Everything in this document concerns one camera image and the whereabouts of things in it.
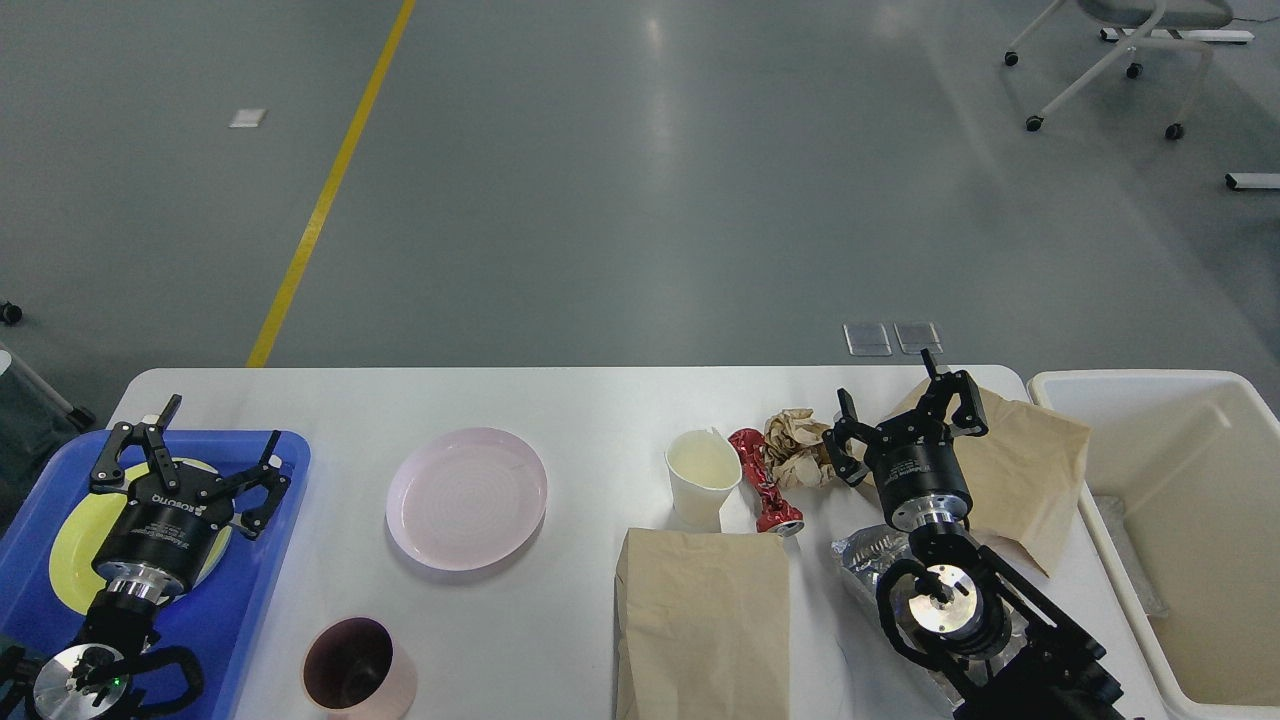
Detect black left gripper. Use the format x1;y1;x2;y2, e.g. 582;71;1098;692
88;395;291;605

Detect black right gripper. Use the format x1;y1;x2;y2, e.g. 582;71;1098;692
822;348;989;532

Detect pink mug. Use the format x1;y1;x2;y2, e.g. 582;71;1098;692
300;618;419;719

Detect pink plate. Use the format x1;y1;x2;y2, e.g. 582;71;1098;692
385;427;549;571

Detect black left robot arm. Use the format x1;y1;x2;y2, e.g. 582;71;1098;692
3;396;310;719

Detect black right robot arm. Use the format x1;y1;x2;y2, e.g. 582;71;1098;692
822;350;1123;719

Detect right floor outlet plate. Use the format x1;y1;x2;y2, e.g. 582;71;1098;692
893;322;945;355

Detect floor outlet plate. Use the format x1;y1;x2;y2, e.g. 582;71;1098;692
893;322;945;355
844;322;895;357

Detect left floor outlet plate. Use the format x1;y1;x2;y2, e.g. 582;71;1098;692
844;322;895;357

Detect crumpled brown paper ball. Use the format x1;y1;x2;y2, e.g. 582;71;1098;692
764;407;838;489

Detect silver foil wrapper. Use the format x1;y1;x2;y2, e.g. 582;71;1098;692
831;524;1046;719

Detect blue plastic tray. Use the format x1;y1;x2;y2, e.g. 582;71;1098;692
1;430;311;719

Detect yellow plate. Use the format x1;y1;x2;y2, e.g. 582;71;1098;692
47;462;196;615

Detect crushed red can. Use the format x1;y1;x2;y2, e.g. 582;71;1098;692
728;428;805;537

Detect white paper cup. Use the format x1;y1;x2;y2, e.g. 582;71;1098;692
666;427;742;532

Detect beige plastic bin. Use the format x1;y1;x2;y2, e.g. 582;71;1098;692
1028;369;1279;719

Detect front brown paper bag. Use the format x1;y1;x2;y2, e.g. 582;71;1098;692
614;528;791;719

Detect white bar on floor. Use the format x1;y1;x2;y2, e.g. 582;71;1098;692
1224;172;1280;192

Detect white office chair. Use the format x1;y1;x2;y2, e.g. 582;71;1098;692
1024;1;1234;142

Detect white rail behind chair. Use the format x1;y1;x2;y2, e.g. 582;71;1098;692
1100;27;1254;45

